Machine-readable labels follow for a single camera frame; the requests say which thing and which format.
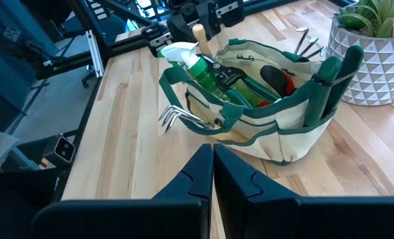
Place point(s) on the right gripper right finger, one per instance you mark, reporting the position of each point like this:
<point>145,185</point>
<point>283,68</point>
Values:
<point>250,215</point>

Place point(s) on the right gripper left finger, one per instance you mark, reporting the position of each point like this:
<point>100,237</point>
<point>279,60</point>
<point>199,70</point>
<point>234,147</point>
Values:
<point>176,215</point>

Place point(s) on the cream green gardening tote bag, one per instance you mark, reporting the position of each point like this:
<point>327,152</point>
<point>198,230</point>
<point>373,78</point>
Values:
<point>283,142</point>

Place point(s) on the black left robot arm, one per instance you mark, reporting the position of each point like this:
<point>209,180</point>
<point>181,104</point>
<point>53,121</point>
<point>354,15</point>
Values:
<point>190,20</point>

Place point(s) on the silver aluminium extrusion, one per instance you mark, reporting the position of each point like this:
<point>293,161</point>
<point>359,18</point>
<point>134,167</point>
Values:
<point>95,54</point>

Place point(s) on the succulent in patterned pot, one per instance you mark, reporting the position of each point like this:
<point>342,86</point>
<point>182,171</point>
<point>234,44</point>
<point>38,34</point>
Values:
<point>376,66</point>

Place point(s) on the black table-level camera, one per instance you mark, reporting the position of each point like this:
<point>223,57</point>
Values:
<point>64,150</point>

